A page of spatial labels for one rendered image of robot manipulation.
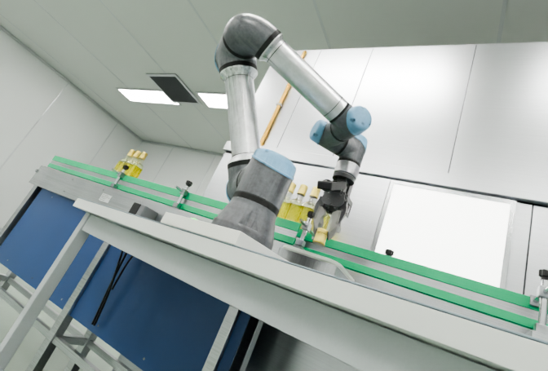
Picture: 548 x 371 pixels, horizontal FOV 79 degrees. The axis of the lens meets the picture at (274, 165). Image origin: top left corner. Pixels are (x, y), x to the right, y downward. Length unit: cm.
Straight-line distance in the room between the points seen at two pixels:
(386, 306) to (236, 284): 30
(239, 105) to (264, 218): 37
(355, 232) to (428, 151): 48
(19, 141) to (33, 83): 99
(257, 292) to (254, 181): 25
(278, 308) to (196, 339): 70
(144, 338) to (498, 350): 117
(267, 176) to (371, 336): 40
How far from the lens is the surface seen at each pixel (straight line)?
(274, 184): 76
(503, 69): 184
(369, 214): 141
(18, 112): 684
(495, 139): 160
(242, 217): 72
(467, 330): 43
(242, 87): 98
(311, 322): 55
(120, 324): 149
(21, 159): 693
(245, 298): 64
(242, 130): 94
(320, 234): 98
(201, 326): 126
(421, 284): 115
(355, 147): 109
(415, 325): 45
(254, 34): 93
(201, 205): 143
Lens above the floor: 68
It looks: 21 degrees up
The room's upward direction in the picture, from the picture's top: 24 degrees clockwise
